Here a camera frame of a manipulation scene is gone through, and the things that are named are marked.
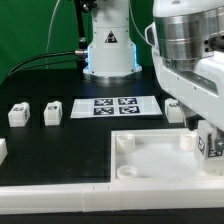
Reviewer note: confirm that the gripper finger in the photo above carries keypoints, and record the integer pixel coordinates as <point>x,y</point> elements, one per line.
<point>191,120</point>
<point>217,143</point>

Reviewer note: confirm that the white square table top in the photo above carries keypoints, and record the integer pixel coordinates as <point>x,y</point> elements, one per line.
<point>162,154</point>

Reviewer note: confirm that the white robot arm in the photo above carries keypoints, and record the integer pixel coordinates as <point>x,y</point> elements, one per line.
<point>187,45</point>

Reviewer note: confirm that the white sheet with markers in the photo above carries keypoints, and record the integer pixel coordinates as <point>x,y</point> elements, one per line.
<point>115,107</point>

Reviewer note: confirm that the black vertical pole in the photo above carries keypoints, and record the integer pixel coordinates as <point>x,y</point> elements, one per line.
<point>80,25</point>

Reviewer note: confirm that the white left block piece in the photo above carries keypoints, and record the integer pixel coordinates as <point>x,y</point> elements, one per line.
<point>3,150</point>

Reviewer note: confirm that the white front fence rail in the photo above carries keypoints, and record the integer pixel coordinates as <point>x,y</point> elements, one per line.
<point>120,195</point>

